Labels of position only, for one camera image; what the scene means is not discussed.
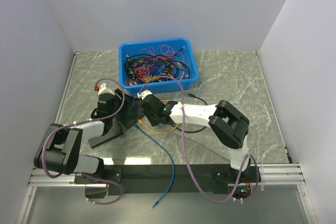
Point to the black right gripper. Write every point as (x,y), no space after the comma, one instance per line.
(154,123)

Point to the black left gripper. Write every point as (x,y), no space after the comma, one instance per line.
(120,93)

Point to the black network switch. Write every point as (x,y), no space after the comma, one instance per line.
(131,112)

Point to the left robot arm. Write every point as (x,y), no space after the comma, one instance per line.
(59,151)

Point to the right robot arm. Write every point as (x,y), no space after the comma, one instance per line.
(228,124)

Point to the blue plastic bin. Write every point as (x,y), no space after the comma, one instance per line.
(143,60)

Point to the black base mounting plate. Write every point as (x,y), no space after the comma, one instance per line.
(144,179)

